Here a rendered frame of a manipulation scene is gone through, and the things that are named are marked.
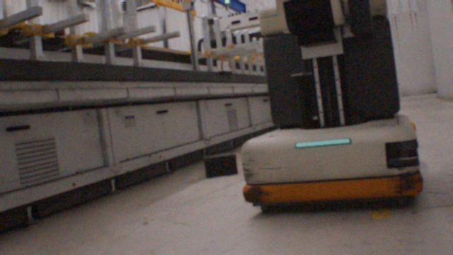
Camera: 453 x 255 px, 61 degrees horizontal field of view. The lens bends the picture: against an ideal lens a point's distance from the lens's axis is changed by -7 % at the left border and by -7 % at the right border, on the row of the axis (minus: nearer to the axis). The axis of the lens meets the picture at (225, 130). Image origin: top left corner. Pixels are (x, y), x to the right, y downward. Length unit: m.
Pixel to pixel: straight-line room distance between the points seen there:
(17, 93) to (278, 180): 1.05
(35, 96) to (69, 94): 0.20
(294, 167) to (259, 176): 0.13
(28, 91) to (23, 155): 0.36
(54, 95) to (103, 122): 0.60
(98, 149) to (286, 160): 1.26
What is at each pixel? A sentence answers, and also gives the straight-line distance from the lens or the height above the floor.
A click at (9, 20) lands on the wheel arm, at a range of 1.60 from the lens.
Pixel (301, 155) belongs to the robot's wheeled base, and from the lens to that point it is 1.41.
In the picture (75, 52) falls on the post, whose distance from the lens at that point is 1.98.
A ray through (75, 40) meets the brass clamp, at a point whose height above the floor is 0.80.
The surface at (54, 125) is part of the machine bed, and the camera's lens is 2.15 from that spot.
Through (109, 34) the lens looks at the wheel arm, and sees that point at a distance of 1.91.
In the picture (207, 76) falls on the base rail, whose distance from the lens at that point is 3.09.
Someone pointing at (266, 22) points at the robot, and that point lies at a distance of 1.79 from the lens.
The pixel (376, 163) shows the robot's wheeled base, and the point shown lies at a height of 0.17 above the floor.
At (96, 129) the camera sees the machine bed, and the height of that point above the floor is 0.38.
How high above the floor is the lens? 0.40
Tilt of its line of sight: 3 degrees down
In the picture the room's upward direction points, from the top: 7 degrees counter-clockwise
